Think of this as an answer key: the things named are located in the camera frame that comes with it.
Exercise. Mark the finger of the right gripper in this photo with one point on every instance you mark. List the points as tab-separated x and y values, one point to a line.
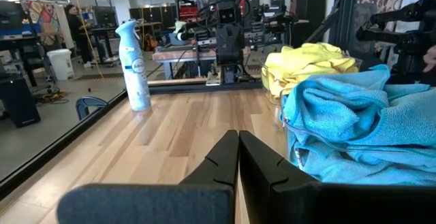
254	38
206	42

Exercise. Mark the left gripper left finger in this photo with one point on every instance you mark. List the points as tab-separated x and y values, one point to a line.
153	205

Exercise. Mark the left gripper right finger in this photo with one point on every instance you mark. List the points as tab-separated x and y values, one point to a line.
323	205

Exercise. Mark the yellow microfiber towel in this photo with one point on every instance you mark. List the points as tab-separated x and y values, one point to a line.
306	57
276	81

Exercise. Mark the wooden top workbench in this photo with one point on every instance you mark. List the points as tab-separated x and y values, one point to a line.
177	55

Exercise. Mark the red toolbox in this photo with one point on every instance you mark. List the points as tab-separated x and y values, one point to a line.
189	13

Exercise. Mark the black cabinet row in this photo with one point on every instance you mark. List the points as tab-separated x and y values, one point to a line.
153	16

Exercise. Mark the clear plastic basket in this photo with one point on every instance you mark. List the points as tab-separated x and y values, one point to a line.
285	142
272	98

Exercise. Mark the tall black cabinet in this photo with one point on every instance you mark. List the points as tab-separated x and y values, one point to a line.
311	9

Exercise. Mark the white spray bottle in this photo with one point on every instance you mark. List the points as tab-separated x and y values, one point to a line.
136	81

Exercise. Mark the person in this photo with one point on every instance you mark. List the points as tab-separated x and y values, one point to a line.
76	33

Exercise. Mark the white trash bin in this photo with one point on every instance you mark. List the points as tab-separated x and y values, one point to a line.
61	64

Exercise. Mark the black box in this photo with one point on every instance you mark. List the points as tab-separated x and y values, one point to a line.
18	101

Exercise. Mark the person's hand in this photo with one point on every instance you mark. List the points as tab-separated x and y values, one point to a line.
431	59

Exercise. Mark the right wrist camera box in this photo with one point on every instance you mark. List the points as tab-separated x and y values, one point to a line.
229	14

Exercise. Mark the black gantry brace post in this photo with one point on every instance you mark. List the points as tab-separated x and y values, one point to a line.
344	13

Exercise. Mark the colourful wall art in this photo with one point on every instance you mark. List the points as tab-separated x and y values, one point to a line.
44	16

